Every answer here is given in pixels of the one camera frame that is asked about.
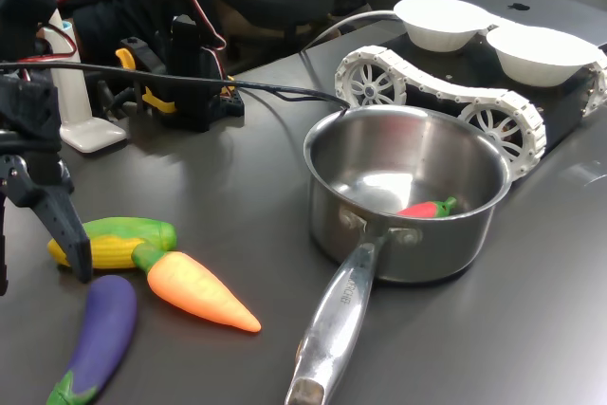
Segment white cable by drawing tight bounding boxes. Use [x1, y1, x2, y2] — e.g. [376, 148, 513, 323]
[299, 9, 399, 93]

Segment long black cable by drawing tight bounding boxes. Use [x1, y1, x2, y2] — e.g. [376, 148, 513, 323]
[0, 59, 352, 117]

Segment white bowl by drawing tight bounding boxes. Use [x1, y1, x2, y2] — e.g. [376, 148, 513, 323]
[393, 0, 494, 53]
[486, 25, 601, 88]

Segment steel pan with long handle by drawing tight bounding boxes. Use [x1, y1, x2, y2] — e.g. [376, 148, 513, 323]
[284, 105, 514, 405]

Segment white post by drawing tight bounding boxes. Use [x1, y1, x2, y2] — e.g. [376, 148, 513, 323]
[40, 9, 128, 155]

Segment red black white servo wire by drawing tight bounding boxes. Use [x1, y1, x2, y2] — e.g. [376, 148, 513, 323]
[46, 0, 236, 93]

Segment tracked vehicle with white tracks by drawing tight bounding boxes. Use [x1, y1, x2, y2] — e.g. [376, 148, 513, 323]
[334, 28, 607, 183]

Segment red toy chilli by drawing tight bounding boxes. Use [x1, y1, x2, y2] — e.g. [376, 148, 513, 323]
[395, 195, 460, 220]

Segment person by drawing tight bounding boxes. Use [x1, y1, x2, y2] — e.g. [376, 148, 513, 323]
[56, 0, 172, 64]

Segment yellow green toy corn cob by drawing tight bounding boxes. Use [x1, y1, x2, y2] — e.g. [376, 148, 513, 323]
[46, 216, 178, 269]

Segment black and yellow clamp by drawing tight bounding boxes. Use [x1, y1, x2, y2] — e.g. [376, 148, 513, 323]
[116, 37, 179, 115]

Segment orange toy carrot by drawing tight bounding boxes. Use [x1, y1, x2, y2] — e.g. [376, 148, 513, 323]
[131, 242, 263, 334]

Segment purple toy aubergine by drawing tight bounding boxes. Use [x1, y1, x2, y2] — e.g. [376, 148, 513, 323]
[46, 274, 138, 405]

